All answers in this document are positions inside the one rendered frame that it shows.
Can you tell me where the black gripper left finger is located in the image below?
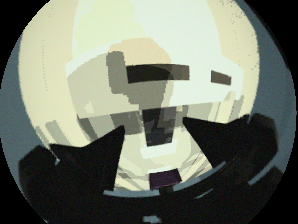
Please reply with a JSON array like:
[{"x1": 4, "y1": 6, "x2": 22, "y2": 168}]
[{"x1": 49, "y1": 125, "x2": 125, "y2": 192}]

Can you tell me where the black two-prong plug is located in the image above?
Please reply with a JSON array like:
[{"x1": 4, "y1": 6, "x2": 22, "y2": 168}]
[{"x1": 142, "y1": 105, "x2": 177, "y2": 147}]

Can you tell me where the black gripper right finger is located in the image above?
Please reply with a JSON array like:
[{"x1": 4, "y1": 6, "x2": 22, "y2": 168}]
[{"x1": 182, "y1": 113, "x2": 250, "y2": 168}]

